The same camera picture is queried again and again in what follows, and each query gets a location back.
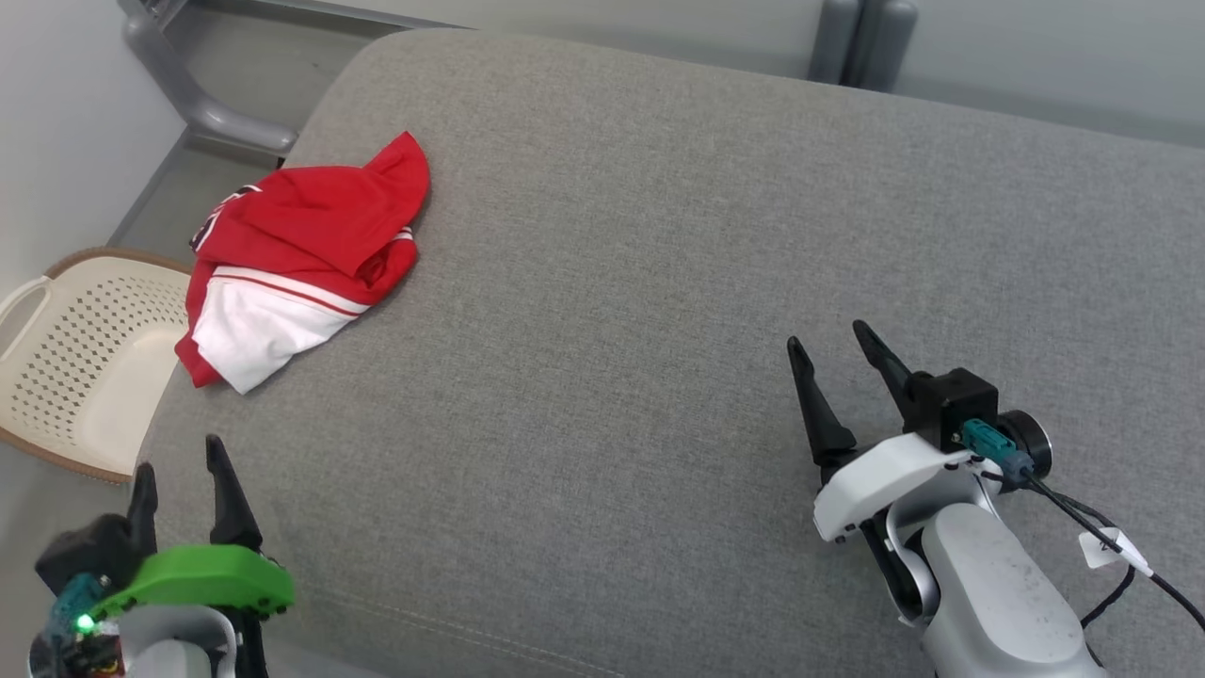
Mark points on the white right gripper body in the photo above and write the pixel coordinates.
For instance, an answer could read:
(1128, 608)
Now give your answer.
(885, 476)

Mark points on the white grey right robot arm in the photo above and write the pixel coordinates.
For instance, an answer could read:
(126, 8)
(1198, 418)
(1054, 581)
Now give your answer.
(988, 593)

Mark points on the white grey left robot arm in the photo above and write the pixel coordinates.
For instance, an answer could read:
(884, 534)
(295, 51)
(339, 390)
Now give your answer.
(169, 654)

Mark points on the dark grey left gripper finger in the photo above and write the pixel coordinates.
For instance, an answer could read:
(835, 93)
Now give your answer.
(143, 513)
(229, 513)

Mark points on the cream perforated laundry basket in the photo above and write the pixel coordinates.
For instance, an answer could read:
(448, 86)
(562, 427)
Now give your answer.
(85, 367)

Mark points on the grey metal tube frame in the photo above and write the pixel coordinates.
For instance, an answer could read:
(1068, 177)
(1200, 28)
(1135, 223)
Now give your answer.
(202, 111)

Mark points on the teal right camera connector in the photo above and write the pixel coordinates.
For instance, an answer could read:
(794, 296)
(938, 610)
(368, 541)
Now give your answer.
(984, 438)

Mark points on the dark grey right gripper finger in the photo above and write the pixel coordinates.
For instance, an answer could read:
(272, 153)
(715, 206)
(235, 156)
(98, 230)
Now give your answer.
(890, 367)
(821, 424)

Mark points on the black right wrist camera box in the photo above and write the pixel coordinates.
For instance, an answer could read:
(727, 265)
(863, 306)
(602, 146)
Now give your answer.
(951, 400)

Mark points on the grey paired upright posts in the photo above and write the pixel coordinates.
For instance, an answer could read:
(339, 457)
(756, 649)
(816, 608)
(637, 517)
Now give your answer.
(861, 42)

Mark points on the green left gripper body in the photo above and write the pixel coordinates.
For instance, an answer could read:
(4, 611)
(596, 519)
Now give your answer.
(198, 579)

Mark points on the red and white jersey garment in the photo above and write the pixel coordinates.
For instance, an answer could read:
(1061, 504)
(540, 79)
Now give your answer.
(301, 226)

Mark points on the teal camera connector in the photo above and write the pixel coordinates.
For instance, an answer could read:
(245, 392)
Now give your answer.
(73, 595)
(984, 438)

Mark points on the teal left camera connector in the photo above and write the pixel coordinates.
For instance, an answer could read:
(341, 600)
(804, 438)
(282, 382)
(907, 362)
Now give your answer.
(73, 595)

